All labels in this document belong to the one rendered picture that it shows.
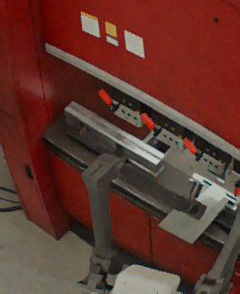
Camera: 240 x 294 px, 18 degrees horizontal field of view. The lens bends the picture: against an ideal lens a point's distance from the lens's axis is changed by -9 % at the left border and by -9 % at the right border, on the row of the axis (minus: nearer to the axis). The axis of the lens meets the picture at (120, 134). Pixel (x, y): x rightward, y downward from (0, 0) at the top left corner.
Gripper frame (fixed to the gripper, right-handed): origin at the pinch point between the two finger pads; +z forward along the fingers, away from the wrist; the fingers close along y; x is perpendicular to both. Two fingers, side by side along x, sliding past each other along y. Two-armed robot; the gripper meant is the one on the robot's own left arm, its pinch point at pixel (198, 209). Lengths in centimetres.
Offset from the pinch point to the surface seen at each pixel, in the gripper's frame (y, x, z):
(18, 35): 86, -26, -50
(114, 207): 47, 19, 32
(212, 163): 0.9, -18.7, -13.3
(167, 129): 23.3, -21.1, -16.5
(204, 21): 4, -57, -78
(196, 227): -4.2, 6.6, -1.9
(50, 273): 75, 80, 71
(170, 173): 27.5, -6.6, 20.3
